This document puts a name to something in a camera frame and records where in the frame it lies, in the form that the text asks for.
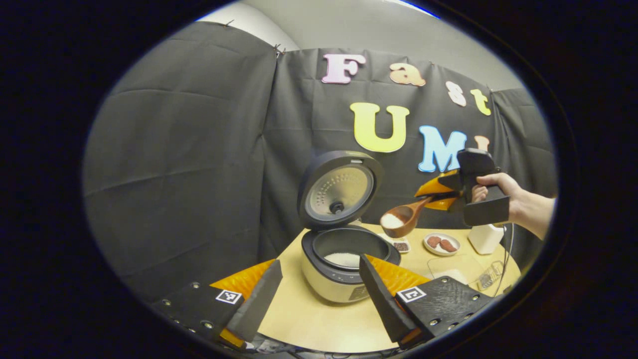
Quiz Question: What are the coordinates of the clear plastic lid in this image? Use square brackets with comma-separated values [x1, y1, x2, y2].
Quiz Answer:
[427, 254, 481, 286]

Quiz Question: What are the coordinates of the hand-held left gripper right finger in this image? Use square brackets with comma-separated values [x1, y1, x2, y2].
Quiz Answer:
[359, 253, 499, 350]

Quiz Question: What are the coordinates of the clear square chopstick holder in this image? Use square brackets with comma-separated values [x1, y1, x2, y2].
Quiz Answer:
[478, 261, 503, 291]

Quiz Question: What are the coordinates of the brown wooden spoon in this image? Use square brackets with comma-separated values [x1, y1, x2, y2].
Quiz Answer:
[380, 196, 434, 238]

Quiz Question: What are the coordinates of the round white plate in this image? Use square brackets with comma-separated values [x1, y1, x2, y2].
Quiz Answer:
[423, 233, 461, 256]

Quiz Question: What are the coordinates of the white divided bean dish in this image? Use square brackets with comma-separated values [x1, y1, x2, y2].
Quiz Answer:
[381, 233, 411, 253]

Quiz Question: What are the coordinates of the white toaster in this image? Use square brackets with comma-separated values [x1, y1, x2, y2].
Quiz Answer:
[468, 224, 505, 255]

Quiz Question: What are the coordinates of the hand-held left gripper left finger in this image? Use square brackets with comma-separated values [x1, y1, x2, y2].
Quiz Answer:
[150, 258, 283, 350]

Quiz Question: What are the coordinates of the black silver rice cooker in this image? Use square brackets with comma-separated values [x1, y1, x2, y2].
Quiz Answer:
[298, 151, 402, 304]

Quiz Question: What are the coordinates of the black cable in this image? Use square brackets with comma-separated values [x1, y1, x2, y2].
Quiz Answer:
[498, 224, 515, 296]

